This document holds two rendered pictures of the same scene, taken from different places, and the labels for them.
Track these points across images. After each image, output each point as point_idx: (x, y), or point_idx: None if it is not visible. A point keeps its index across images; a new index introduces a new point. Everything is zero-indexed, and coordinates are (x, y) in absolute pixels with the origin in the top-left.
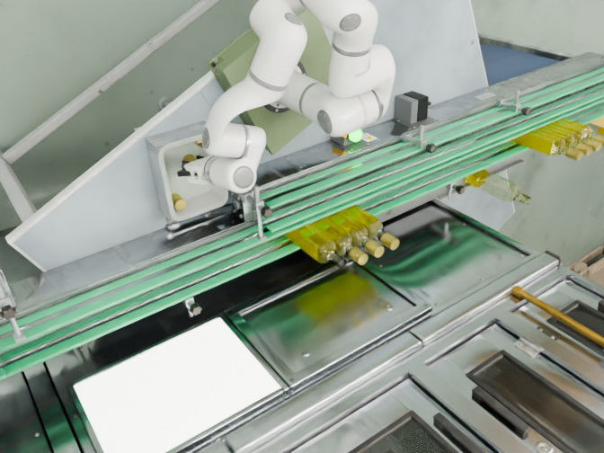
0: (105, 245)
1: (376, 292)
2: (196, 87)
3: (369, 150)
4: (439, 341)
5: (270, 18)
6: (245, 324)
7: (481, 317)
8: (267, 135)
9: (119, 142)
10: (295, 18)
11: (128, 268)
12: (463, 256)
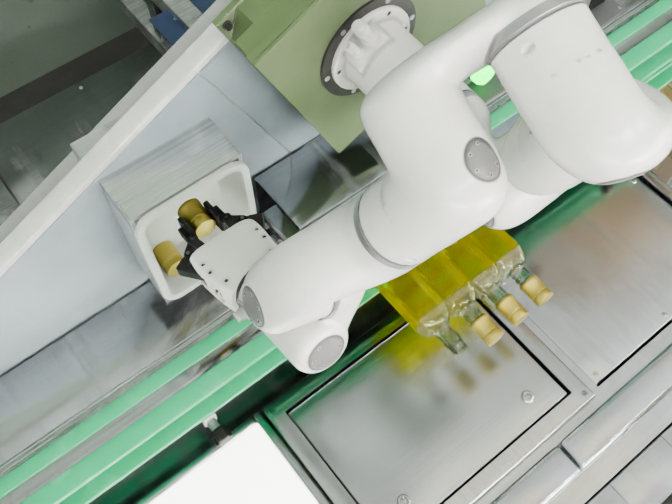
0: (50, 338)
1: (504, 360)
2: (191, 67)
3: (505, 98)
4: (605, 459)
5: (426, 160)
6: (302, 438)
7: (667, 407)
8: (332, 130)
9: (12, 3)
10: (487, 157)
11: (101, 396)
12: (634, 260)
